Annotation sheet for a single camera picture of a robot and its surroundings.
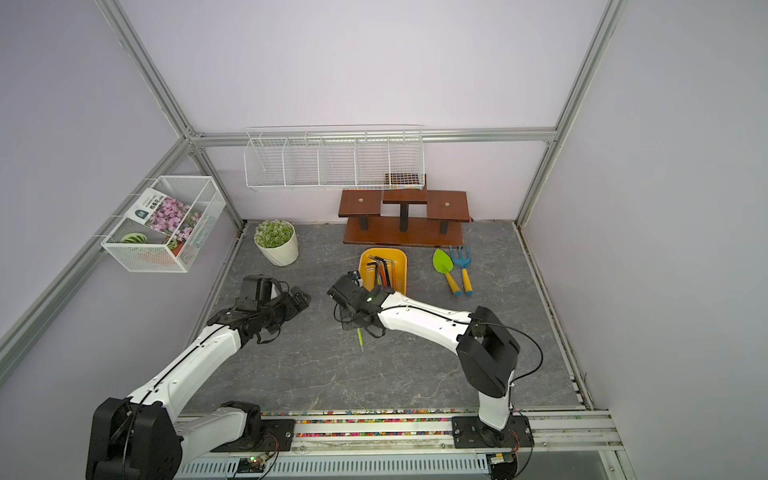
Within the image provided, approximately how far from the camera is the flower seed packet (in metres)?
0.72

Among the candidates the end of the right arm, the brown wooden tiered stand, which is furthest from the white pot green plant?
the end of the right arm

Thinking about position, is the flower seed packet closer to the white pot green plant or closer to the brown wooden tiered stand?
the white pot green plant

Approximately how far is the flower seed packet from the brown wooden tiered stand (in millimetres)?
462

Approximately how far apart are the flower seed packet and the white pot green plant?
23 centimetres

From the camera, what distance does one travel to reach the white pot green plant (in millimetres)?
1009

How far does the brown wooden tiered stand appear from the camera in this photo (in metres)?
1.01

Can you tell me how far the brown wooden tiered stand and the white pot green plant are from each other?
0.20 meters
